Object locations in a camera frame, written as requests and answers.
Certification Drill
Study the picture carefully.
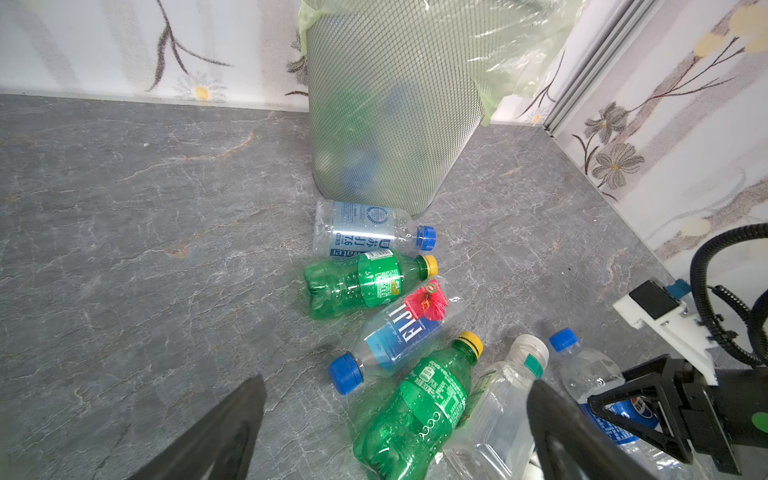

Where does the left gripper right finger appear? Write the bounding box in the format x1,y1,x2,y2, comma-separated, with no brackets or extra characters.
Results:
526,380,652,480

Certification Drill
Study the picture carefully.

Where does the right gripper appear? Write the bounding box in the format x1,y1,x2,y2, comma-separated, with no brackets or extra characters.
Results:
588,355,750,475

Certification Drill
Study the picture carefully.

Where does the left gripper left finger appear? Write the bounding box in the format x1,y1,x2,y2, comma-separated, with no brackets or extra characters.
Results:
131,375,267,479

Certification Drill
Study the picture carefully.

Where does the Pepsi bottle blue cap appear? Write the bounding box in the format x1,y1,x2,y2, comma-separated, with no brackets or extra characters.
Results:
548,327,697,480

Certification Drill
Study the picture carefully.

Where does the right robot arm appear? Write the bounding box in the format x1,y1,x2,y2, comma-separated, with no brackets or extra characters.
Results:
587,223,767,475

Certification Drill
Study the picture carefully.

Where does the green-lined mesh trash bin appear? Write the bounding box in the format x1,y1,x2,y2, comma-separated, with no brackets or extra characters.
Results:
299,1,585,215

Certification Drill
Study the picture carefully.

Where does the clear square bottle white cap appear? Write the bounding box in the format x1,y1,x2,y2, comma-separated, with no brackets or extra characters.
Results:
433,334,549,479

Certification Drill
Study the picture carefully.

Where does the green bottle yellow cap lower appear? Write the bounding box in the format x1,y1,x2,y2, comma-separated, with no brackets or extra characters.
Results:
353,331,484,479

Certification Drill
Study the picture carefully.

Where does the green bottle yellow cap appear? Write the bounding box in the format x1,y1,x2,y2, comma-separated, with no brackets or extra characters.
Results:
353,331,484,479
304,249,439,320

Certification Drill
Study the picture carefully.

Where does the green bottle yellow cap upper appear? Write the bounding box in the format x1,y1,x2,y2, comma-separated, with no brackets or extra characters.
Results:
304,249,439,320

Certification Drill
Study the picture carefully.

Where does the Fiji water bottle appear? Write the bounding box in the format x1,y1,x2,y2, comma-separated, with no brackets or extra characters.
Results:
328,276,467,396

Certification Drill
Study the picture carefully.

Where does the clear bottle light-blue label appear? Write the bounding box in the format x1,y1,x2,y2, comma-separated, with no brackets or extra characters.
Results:
312,199,438,258

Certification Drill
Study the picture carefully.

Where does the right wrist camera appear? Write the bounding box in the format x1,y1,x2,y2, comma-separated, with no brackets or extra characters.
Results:
613,279,718,386

